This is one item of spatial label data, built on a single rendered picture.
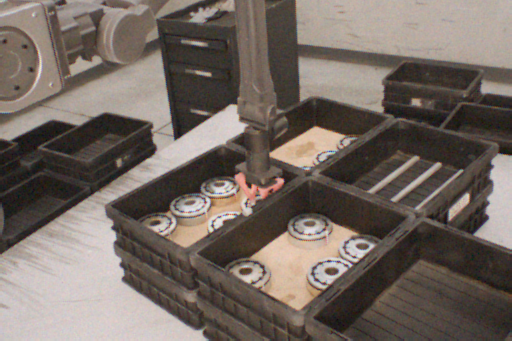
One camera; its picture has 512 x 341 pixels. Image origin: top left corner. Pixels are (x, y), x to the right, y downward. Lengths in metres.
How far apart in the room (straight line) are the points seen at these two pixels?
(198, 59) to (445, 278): 1.99
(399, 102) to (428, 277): 1.73
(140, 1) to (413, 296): 0.78
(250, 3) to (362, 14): 3.62
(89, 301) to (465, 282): 0.87
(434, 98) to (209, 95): 1.07
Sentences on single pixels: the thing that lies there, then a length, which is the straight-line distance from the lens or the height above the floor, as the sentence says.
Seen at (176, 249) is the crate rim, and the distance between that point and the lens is 1.30.
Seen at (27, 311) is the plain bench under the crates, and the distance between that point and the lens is 1.63.
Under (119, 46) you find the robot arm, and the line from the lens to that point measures 0.93.
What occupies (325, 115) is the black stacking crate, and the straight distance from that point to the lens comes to 1.94.
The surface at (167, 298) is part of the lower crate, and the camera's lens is 1.46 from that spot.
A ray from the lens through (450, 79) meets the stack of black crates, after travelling 3.18.
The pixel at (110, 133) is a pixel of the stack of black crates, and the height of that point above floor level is 0.49.
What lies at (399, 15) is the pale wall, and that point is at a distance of 4.74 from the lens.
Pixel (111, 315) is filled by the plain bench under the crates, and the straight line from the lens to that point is 1.54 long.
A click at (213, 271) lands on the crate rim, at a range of 1.23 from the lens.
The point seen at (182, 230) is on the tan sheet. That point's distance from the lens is 1.53.
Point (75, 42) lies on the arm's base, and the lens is 0.88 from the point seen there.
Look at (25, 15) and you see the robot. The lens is 0.83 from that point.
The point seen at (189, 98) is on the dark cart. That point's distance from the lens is 3.19.
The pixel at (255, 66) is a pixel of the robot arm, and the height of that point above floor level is 1.24.
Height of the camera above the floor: 1.68
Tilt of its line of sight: 28 degrees down
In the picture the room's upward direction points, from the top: 5 degrees counter-clockwise
